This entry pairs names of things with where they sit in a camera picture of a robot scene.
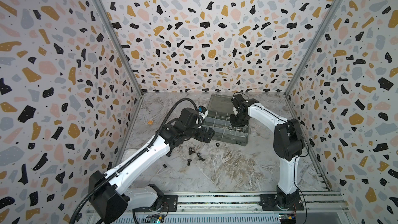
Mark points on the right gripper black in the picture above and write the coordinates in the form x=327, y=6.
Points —
x=238, y=117

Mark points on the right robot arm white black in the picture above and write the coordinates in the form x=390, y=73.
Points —
x=288, y=144

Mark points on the grey plastic compartment organizer box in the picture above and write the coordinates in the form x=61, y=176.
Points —
x=220, y=109

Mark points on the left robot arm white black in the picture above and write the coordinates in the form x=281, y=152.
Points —
x=111, y=194

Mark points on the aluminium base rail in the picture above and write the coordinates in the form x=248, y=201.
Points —
x=252, y=202

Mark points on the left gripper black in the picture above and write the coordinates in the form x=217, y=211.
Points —
x=209, y=135

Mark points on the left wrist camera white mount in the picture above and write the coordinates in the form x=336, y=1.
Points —
x=203, y=111

